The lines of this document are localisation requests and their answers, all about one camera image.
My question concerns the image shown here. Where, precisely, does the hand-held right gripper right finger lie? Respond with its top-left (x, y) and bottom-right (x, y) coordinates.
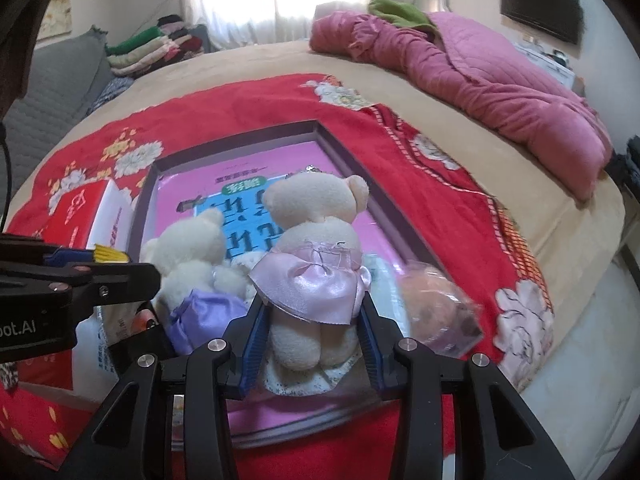
top-left (357, 296), bottom-right (576, 480)

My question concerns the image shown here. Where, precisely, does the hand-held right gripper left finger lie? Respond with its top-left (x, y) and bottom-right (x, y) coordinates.
top-left (60, 296), bottom-right (271, 480)

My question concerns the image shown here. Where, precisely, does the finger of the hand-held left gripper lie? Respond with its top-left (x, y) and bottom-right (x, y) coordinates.
top-left (0, 232), bottom-right (99, 268)
top-left (50, 261), bottom-right (162, 311)

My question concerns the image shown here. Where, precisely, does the yellow fringed item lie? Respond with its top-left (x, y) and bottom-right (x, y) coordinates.
top-left (94, 244), bottom-right (132, 265)

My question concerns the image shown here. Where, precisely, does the green white tissue pack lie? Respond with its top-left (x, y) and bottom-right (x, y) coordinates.
top-left (365, 255), bottom-right (408, 326)

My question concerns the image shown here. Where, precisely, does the cream teddy bear purple dress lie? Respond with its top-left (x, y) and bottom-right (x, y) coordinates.
top-left (140, 207), bottom-right (251, 356)

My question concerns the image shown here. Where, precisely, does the cream teddy bear pink dress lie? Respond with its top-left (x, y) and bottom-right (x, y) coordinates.
top-left (248, 174), bottom-right (373, 373)

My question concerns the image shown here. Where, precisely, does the red box lid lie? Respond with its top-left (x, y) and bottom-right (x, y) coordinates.
top-left (44, 179), bottom-right (137, 252)

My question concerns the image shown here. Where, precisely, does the leopard print cloth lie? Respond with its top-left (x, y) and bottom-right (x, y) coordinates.
top-left (0, 360), bottom-right (21, 391)

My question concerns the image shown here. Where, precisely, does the white printed plastic bag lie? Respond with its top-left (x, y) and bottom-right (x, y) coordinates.
top-left (72, 305), bottom-right (151, 403)

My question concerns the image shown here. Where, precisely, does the pink book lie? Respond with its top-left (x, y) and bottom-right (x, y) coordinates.
top-left (150, 142), bottom-right (416, 441)

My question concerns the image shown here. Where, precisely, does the grey quilted sofa cover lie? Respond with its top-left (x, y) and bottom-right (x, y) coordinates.
top-left (0, 27), bottom-right (116, 171)

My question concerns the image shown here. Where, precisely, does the blue patterned cloth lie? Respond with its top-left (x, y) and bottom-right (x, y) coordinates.
top-left (87, 76), bottom-right (136, 116)

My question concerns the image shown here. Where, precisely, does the red floral blanket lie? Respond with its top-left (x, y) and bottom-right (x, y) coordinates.
top-left (0, 74), bottom-right (556, 480)

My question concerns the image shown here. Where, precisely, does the stack of folded clothes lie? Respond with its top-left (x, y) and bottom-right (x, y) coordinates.
top-left (105, 14), bottom-right (208, 78)

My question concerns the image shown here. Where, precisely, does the beige bed sheet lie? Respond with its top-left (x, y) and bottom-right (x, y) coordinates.
top-left (15, 40), bottom-right (626, 393)

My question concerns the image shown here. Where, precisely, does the pink quilt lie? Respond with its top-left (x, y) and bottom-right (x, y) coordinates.
top-left (310, 10), bottom-right (615, 203)

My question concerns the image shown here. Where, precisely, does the white window curtain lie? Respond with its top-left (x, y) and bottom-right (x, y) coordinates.
top-left (180, 0), bottom-right (421, 53)

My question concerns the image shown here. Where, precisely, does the dark clothes pile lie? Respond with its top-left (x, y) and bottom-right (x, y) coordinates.
top-left (607, 135), bottom-right (640, 196)

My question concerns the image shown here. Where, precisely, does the white cabinet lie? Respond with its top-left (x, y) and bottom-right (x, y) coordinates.
top-left (512, 35), bottom-right (576, 93)

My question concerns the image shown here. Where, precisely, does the green cloth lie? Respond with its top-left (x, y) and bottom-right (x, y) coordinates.
top-left (367, 0), bottom-right (441, 38)

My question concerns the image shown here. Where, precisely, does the framed wall picture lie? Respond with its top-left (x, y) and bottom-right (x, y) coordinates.
top-left (40, 0), bottom-right (71, 41)

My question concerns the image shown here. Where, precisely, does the black wall television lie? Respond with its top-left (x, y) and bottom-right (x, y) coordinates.
top-left (500, 0), bottom-right (585, 46)

